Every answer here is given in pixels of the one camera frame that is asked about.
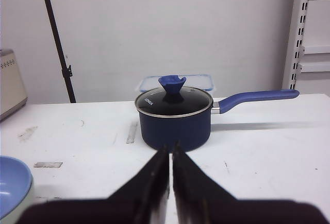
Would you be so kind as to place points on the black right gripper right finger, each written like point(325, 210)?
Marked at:
point(199, 199)

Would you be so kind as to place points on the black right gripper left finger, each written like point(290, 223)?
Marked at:
point(143, 199)

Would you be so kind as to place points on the blue bowl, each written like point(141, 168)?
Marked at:
point(16, 180)

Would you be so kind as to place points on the dark blue saucepan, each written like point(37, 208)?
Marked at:
point(192, 131)

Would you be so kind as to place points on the glass pot lid blue knob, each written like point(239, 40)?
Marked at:
point(173, 98)

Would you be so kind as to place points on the clear plastic food container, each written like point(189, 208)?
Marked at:
point(201, 81)

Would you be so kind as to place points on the black tripod pole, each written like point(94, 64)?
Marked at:
point(65, 70)

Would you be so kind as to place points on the cream and chrome toaster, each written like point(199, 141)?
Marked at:
point(13, 93)

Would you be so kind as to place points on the white slotted shelf upright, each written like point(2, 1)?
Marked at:
point(307, 58)

